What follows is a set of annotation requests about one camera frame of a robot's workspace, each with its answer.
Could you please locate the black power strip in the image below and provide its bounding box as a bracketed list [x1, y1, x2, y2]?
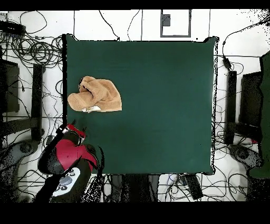
[0, 21, 26, 35]
[179, 173, 204, 200]

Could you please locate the black stand bar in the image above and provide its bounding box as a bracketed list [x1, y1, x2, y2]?
[224, 70, 237, 145]
[31, 63, 45, 142]

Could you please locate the green hanging cloth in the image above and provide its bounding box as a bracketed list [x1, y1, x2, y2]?
[248, 50, 270, 179]

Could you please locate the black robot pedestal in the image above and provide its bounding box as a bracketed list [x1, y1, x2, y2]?
[105, 173, 160, 202]

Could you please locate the black furniture panel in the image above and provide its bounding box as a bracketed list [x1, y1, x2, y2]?
[0, 59, 20, 114]
[239, 71, 263, 127]

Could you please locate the black cable coil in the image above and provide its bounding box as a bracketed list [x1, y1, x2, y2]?
[11, 34, 63, 67]

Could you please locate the orange terry towel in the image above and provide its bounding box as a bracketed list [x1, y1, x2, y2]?
[67, 76, 122, 113]

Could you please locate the dark green table cloth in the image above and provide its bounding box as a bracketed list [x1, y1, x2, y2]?
[63, 34, 219, 175]

